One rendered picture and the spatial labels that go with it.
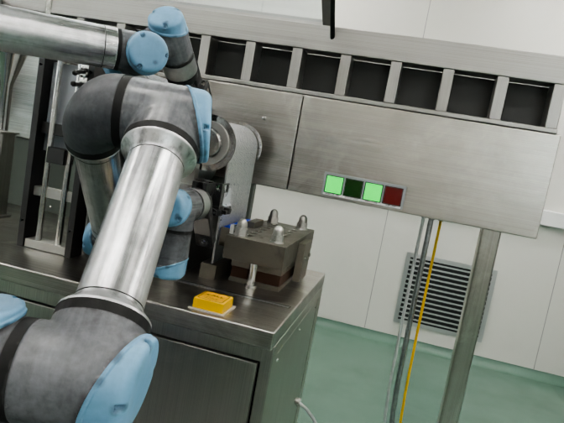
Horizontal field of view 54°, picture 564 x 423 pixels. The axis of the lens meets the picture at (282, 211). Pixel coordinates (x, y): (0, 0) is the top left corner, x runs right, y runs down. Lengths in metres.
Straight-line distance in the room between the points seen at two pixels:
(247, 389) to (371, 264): 2.93
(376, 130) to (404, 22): 2.49
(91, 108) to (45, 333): 0.37
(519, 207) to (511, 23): 2.58
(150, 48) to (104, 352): 0.59
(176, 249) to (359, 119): 0.77
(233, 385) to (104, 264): 0.62
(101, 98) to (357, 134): 0.99
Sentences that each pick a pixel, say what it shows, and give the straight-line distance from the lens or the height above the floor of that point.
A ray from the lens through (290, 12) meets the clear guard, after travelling 1.81.
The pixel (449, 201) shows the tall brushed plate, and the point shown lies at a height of 1.20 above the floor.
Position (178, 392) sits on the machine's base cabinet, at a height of 0.70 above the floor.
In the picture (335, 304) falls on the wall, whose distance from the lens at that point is 4.19.
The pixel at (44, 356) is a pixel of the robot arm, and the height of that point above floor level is 1.02.
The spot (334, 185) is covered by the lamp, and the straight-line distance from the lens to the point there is 1.71.
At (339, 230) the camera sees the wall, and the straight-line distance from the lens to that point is 4.09.
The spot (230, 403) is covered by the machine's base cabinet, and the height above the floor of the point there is 0.71.
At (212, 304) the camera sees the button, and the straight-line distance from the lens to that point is 1.22.
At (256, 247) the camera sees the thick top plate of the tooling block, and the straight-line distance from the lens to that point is 1.40.
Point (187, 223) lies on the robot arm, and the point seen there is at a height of 1.08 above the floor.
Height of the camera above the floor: 1.28
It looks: 7 degrees down
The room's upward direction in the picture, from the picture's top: 10 degrees clockwise
